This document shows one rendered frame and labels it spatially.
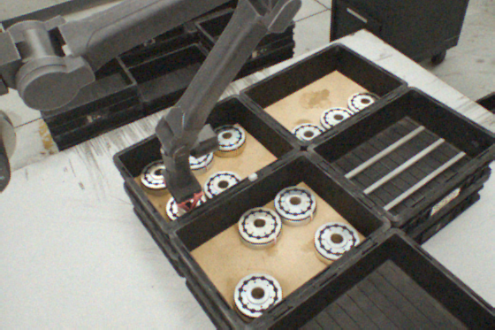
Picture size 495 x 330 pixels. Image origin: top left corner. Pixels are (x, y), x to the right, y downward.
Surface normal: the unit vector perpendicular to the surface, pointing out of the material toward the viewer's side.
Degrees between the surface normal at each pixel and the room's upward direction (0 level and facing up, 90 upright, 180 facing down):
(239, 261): 0
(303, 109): 0
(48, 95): 107
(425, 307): 0
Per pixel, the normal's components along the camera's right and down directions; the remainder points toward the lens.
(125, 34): 0.49, 0.74
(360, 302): -0.07, -0.71
